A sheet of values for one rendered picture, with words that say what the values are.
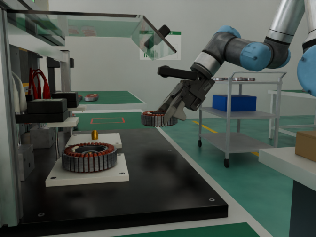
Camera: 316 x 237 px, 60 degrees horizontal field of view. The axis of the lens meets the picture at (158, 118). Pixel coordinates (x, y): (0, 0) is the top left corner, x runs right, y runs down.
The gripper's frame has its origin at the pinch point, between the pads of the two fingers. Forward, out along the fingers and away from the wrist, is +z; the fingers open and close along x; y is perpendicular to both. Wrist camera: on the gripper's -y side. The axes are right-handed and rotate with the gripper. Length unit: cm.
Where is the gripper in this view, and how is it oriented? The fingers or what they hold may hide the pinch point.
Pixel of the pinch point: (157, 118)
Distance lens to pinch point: 83.7
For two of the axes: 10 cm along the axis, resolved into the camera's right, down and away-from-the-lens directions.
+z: -6.0, 8.0, -0.2
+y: 7.7, 5.9, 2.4
